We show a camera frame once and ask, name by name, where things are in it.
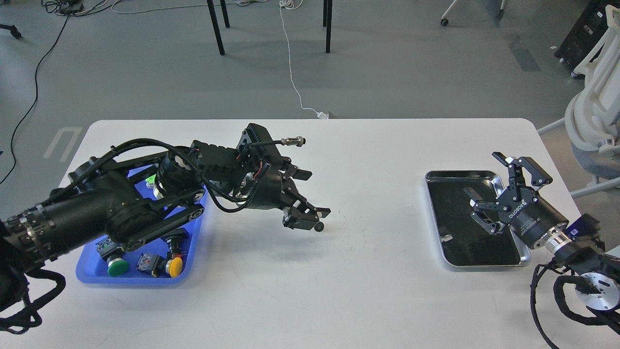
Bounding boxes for green plastic part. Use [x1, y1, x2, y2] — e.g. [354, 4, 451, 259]
[144, 174, 156, 188]

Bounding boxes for white floor cable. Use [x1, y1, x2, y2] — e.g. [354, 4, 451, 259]
[279, 0, 330, 119]

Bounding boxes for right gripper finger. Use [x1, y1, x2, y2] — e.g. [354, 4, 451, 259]
[492, 152, 552, 197]
[464, 187, 509, 236]

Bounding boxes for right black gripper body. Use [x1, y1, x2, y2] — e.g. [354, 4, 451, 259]
[496, 188, 568, 249]

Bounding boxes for black push button switch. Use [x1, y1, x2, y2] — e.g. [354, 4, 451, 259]
[160, 228, 189, 258]

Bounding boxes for yellow push button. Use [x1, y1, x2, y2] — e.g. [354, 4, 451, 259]
[164, 257, 184, 278]

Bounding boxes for green push button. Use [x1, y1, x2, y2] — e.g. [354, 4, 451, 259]
[95, 237, 130, 277]

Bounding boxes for black floor cable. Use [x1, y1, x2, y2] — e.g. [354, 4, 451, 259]
[0, 0, 112, 185]

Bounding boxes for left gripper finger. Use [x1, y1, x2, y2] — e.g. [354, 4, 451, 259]
[281, 161, 312, 181]
[282, 200, 331, 230]

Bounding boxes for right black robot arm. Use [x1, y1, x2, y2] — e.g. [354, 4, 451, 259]
[465, 152, 620, 349]

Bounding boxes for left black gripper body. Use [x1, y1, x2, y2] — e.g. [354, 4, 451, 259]
[240, 168, 300, 210]

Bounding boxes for small grey switch block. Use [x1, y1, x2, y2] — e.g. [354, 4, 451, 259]
[135, 253, 164, 277]

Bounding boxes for black equipment case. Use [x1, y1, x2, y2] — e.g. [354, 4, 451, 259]
[554, 0, 619, 76]

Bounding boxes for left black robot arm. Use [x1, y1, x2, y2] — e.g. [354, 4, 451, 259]
[1, 123, 331, 335]

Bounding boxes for blue plastic tray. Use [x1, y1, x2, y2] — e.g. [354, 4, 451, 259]
[76, 165, 209, 285]

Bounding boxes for black table legs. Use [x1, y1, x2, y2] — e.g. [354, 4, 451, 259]
[207, 0, 335, 55]

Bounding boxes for white office chair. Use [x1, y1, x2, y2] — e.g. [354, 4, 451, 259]
[538, 5, 619, 198]

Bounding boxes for silver metal tray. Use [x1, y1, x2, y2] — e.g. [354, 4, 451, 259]
[425, 170, 531, 271]

